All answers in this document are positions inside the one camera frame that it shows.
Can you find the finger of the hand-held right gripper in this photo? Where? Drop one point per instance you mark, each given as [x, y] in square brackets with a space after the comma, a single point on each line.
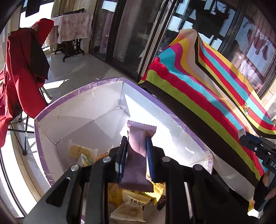
[252, 147]
[254, 136]

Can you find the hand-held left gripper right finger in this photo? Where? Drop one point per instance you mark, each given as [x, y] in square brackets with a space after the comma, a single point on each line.
[149, 157]

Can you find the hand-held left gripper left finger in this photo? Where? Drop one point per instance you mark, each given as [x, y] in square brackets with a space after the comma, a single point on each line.
[123, 155]

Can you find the small pink snack packet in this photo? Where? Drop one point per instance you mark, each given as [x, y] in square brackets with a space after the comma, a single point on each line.
[135, 150]

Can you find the orange checked snack packet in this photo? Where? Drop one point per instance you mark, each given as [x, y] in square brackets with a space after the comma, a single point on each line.
[103, 153]

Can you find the clear yellow bread packet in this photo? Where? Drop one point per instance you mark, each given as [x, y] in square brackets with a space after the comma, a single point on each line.
[79, 149]

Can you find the black snack packet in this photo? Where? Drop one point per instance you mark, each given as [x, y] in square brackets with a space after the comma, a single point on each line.
[161, 202]

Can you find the white box with purple tape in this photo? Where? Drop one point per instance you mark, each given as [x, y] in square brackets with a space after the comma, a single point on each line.
[90, 120]

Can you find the person's right hand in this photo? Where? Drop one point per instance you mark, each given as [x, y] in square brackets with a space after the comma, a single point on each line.
[270, 185]

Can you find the striped colourful cloth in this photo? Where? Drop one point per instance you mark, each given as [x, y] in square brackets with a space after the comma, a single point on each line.
[194, 86]

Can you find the metal folding chair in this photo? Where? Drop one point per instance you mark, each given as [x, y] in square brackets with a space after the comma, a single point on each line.
[25, 140]

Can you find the black iron table stand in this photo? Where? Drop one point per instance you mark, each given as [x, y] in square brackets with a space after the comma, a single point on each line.
[69, 49]

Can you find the red jacket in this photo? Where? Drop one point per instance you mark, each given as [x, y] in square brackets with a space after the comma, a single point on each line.
[19, 75]

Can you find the lace tablecloth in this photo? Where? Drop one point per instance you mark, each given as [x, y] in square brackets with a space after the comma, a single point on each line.
[73, 25]

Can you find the hanging dark cloth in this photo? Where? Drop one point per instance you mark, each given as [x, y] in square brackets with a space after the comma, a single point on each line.
[32, 6]

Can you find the dark glass door frame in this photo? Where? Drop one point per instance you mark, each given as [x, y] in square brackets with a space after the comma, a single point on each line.
[129, 32]

